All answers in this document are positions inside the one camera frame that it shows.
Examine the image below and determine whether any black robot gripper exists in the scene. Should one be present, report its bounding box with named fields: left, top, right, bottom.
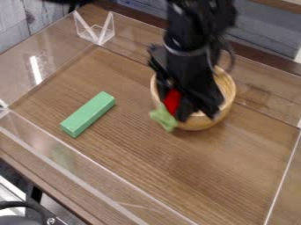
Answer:
left=147, top=43, right=227, bottom=123

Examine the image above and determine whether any red plush tomato toy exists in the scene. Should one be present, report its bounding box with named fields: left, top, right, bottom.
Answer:
left=149, top=89, right=180, bottom=133

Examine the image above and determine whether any light wooden bowl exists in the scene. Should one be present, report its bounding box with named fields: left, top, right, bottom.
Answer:
left=149, top=66, right=236, bottom=132

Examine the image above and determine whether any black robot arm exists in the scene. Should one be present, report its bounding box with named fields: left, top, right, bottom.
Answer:
left=148, top=0, right=238, bottom=122

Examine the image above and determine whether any green rectangular block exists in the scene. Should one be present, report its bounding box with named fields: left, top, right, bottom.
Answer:
left=60, top=91, right=115, bottom=138

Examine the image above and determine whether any clear acrylic corner bracket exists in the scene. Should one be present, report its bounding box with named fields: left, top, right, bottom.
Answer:
left=72, top=11, right=115, bottom=46

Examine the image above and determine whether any clear acrylic tray wall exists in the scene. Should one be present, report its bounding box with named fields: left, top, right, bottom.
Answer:
left=0, top=106, right=197, bottom=225

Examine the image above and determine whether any black table leg bracket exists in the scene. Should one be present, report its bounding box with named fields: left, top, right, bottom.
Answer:
left=24, top=185, right=69, bottom=225

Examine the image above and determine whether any black cable under table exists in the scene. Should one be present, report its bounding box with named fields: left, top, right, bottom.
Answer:
left=0, top=200, right=40, bottom=225

